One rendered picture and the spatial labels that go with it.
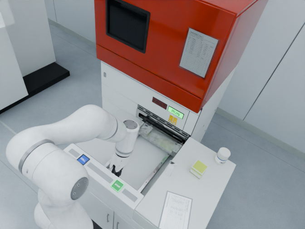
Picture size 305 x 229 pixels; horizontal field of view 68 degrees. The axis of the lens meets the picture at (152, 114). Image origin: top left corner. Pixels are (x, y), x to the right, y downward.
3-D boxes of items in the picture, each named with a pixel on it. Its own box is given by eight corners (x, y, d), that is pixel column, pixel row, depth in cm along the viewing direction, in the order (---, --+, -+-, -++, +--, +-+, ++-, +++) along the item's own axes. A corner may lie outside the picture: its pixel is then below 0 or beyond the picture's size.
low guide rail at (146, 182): (174, 145, 167) (175, 142, 165) (177, 146, 166) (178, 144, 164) (132, 198, 136) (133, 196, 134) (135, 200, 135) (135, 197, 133)
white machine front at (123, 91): (103, 95, 193) (102, 54, 164) (186, 146, 168) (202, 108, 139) (101, 97, 191) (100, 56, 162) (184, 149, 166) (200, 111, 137)
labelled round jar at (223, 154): (216, 153, 149) (221, 145, 142) (226, 159, 147) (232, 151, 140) (212, 161, 144) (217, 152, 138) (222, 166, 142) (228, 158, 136)
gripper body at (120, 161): (124, 140, 109) (120, 155, 116) (110, 150, 101) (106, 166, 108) (136, 148, 107) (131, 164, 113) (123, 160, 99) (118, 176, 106)
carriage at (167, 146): (139, 124, 172) (139, 121, 170) (180, 150, 161) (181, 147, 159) (132, 130, 167) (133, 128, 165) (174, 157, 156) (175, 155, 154)
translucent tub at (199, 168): (194, 164, 141) (198, 158, 136) (205, 172, 138) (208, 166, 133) (188, 172, 136) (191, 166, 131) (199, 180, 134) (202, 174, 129)
